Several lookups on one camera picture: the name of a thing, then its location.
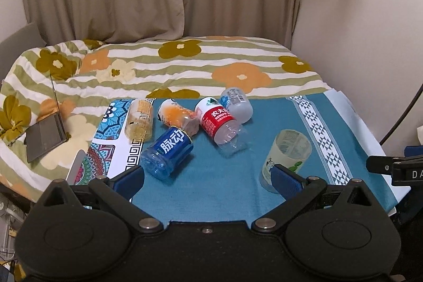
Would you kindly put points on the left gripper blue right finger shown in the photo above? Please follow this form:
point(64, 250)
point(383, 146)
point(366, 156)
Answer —
point(299, 193)

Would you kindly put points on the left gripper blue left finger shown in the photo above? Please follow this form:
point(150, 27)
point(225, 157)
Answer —
point(114, 195)

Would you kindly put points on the green white label cup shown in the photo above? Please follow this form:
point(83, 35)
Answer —
point(290, 149)

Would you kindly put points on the blue label plastic cup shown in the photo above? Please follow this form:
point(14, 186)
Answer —
point(167, 153)

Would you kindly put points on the orange label plastic cup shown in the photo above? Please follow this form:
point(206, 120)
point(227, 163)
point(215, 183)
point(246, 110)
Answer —
point(171, 114)

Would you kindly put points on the red label plastic cup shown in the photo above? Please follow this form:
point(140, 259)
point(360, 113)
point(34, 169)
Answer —
point(228, 133)

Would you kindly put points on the grey label plastic cup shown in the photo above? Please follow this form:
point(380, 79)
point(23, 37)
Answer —
point(236, 102)

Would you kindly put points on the white cloth at right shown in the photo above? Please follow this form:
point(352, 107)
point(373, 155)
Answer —
point(420, 134)

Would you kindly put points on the blue patterned cloth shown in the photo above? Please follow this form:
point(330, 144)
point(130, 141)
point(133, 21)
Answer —
point(210, 186)

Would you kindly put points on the grey laptop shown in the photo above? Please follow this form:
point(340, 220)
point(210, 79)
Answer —
point(47, 134)

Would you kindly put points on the floral striped duvet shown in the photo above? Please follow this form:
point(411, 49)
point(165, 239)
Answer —
point(80, 78)

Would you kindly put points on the grey headboard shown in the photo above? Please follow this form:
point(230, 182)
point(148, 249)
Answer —
point(11, 48)

